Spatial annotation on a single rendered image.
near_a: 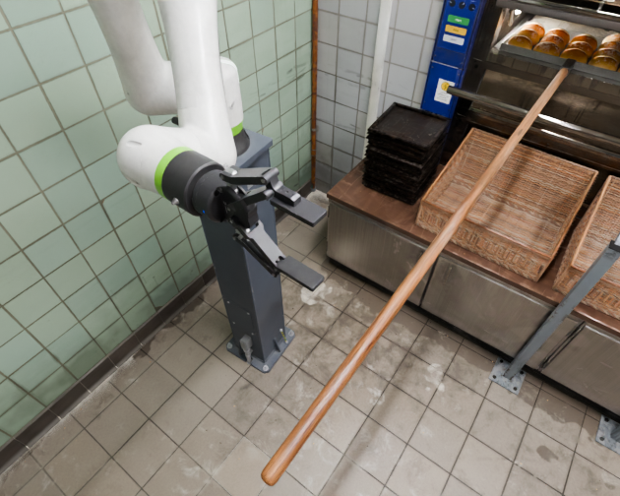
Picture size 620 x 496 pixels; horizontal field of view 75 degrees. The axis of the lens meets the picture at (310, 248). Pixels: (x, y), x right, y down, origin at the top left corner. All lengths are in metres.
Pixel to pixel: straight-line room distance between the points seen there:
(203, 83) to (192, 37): 0.08
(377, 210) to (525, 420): 1.17
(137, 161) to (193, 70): 0.21
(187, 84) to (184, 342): 1.65
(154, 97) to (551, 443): 2.05
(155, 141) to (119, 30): 0.38
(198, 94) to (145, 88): 0.34
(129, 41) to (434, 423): 1.84
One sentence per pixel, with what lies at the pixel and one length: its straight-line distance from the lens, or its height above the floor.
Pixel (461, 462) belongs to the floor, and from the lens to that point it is 2.06.
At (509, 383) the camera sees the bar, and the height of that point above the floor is 0.01.
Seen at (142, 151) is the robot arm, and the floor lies 1.53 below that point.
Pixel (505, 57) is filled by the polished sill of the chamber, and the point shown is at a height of 1.17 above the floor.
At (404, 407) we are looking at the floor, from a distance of 2.08.
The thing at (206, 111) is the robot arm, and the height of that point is 1.51.
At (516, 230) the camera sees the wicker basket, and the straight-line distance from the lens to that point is 2.05.
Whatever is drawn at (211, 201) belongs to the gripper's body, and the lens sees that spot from 0.61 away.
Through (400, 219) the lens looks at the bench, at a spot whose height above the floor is 0.58.
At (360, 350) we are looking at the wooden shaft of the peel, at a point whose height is 1.18.
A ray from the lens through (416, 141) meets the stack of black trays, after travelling 1.87.
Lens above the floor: 1.91
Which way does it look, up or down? 48 degrees down
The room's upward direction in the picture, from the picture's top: straight up
